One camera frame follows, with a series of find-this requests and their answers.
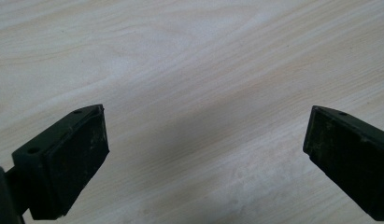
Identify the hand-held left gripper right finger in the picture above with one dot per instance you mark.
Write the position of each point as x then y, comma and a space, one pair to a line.
351, 155

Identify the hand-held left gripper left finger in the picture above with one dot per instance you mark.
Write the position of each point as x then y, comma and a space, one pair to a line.
66, 161

